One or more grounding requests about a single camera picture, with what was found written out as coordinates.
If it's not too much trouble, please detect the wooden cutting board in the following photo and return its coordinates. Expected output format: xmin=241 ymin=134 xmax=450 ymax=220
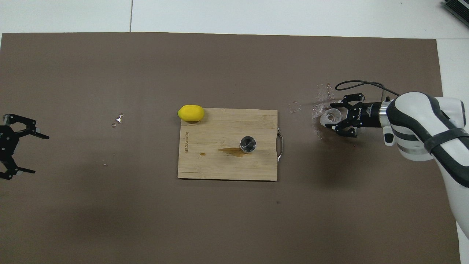
xmin=177 ymin=108 xmax=283 ymax=181

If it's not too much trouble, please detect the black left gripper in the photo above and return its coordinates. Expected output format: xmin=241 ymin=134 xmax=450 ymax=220
xmin=0 ymin=114 xmax=50 ymax=180

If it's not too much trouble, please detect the yellow lemon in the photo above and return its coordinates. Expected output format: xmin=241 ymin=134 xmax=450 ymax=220
xmin=178 ymin=105 xmax=205 ymax=122

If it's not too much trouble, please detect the small clear glass cup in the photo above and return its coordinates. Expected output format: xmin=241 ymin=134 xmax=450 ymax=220
xmin=320 ymin=108 xmax=343 ymax=127

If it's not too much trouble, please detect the brown table mat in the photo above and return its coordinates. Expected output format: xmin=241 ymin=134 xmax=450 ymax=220
xmin=0 ymin=32 xmax=461 ymax=264

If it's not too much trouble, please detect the grey ribbed device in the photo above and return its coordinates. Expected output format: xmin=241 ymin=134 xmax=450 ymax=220
xmin=442 ymin=0 xmax=469 ymax=27

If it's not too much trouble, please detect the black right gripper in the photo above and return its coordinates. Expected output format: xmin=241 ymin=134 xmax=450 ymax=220
xmin=325 ymin=93 xmax=384 ymax=138

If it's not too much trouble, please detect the clear drinking glass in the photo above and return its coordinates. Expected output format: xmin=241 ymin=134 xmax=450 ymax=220
xmin=240 ymin=136 xmax=257 ymax=153

